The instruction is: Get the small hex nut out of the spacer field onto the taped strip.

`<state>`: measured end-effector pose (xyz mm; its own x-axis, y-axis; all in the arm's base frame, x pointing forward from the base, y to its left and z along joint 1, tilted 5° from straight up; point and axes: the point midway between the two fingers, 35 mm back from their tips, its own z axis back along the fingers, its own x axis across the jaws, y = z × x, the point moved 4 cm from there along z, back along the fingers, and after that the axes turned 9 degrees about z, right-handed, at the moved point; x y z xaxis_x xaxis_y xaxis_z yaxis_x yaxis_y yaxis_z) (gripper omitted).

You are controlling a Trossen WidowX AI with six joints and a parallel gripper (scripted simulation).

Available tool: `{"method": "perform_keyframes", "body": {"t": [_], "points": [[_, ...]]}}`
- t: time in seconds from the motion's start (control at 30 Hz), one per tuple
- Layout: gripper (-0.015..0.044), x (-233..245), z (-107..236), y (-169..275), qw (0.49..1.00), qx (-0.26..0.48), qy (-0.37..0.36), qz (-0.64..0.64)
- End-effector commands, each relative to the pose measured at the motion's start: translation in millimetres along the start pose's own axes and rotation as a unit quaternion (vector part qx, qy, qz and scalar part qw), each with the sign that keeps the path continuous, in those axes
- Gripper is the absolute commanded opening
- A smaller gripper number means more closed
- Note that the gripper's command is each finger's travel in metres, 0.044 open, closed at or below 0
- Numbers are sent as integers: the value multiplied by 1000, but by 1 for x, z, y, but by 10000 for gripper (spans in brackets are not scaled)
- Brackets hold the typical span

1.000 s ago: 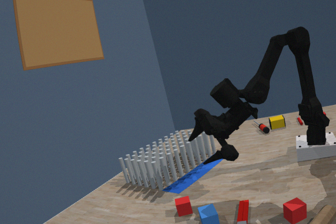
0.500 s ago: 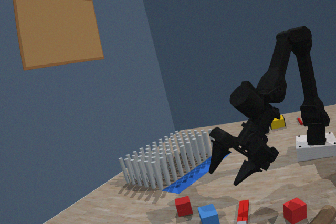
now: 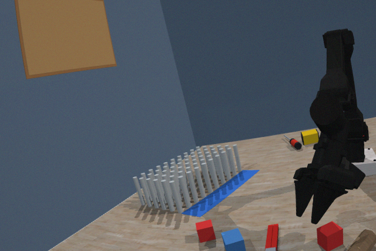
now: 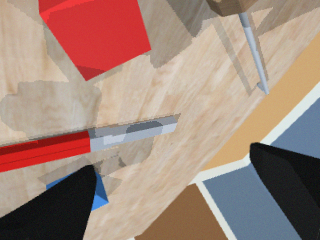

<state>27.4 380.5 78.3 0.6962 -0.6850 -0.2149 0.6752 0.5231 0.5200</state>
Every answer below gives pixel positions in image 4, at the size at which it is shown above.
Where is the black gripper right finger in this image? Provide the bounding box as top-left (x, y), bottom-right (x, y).
top-left (249, 142), bottom-right (320, 240)

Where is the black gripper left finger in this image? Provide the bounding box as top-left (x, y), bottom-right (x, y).
top-left (0, 165), bottom-right (97, 240)

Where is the red cube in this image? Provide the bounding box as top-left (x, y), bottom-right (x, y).
top-left (38, 0), bottom-right (151, 81)

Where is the blue block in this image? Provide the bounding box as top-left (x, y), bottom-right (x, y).
top-left (46, 172), bottom-right (109, 211)

